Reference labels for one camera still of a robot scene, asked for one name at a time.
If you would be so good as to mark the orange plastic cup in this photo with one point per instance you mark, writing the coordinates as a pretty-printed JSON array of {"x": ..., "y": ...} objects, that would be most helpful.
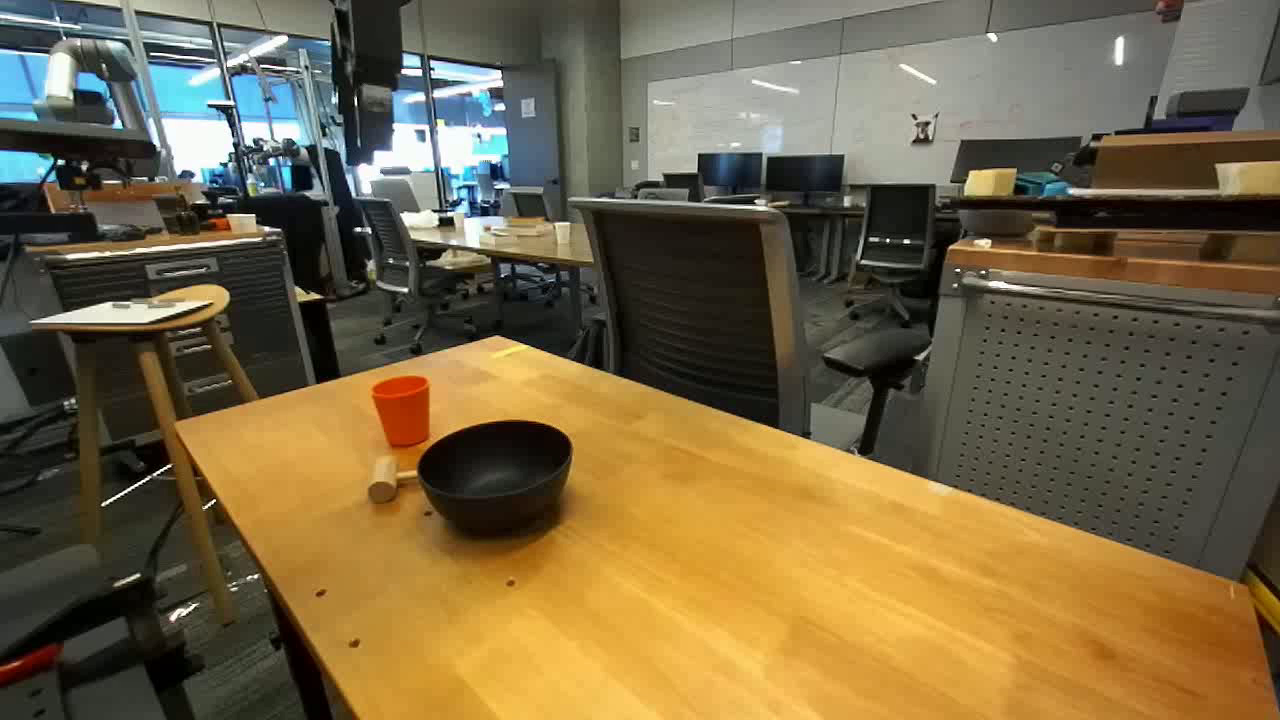
[{"x": 403, "y": 404}]

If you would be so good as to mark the black bowl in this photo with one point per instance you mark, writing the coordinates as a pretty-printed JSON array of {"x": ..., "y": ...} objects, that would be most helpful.
[{"x": 497, "y": 478}]

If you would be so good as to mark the long wooden office table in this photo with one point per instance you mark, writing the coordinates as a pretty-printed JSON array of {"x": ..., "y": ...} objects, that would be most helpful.
[{"x": 534, "y": 241}]

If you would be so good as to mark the black computer monitor left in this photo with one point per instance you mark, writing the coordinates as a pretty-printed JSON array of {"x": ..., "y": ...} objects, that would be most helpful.
[{"x": 730, "y": 175}]

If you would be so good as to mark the black computer monitor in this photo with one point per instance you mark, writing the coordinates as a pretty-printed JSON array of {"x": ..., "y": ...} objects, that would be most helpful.
[
  {"x": 730, "y": 175},
  {"x": 807, "y": 176}
]

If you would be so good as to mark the black computer monitor right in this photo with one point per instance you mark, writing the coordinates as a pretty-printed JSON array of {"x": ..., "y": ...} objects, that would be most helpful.
[{"x": 807, "y": 176}]

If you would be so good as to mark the small wooden mallet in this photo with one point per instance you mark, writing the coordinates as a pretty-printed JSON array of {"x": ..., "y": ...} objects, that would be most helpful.
[{"x": 385, "y": 481}]

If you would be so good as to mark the black office chair background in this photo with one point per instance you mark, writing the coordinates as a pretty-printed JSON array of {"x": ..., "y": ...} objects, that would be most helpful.
[{"x": 895, "y": 254}]

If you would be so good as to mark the grey perforated cart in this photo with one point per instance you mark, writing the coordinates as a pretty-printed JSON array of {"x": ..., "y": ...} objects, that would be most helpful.
[{"x": 1121, "y": 393}]

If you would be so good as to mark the round wooden stool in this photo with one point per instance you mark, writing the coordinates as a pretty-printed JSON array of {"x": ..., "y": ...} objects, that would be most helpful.
[{"x": 145, "y": 325}]

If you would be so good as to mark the wooden box on cart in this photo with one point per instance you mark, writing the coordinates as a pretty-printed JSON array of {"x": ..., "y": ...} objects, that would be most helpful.
[{"x": 1178, "y": 157}]

